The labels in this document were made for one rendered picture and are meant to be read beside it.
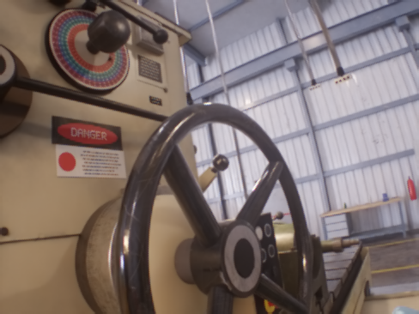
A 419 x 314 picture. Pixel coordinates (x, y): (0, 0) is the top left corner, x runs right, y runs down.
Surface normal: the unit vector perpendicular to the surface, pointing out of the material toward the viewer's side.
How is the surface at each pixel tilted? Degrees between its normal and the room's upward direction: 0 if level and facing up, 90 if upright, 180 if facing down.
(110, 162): 90
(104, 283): 91
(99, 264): 80
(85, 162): 90
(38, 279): 90
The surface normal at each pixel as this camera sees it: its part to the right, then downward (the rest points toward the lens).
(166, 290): 0.75, -0.18
